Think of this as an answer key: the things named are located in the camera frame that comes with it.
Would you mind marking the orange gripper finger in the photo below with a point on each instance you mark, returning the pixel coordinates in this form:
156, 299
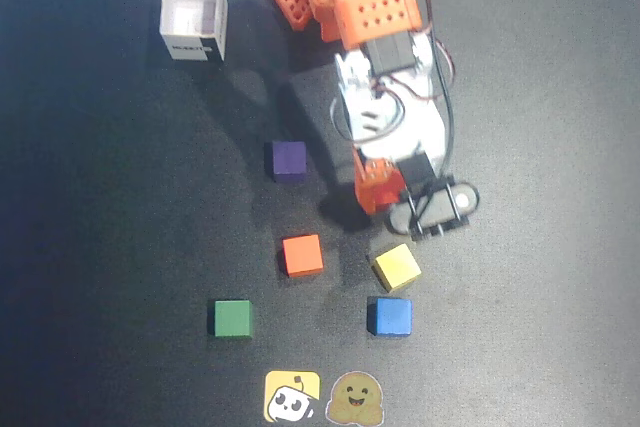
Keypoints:
377, 172

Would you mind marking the yellow wooden cube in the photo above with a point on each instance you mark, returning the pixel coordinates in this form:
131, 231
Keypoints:
396, 266

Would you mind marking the red wooden cube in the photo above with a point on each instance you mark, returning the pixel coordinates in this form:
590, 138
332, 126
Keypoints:
387, 198

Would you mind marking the purple wooden cube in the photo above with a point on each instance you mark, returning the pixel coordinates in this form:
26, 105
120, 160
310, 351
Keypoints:
290, 159

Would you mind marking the orange wooden cube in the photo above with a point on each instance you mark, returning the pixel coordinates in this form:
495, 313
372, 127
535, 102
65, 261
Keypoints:
302, 254

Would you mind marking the blue wooden cube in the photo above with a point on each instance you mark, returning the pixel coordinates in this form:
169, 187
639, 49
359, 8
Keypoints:
394, 316

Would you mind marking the green wooden cube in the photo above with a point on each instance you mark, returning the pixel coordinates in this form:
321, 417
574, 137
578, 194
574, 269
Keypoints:
233, 318

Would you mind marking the black table mat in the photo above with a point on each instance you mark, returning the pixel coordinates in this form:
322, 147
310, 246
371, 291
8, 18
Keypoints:
525, 297

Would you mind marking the hugging face emoji sticker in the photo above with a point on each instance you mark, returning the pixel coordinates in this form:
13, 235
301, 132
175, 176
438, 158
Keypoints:
355, 397

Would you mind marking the yellow robot sticker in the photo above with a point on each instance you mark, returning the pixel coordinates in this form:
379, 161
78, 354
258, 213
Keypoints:
292, 395

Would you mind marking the white cardboard box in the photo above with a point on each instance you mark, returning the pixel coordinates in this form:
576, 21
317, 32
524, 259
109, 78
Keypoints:
192, 17

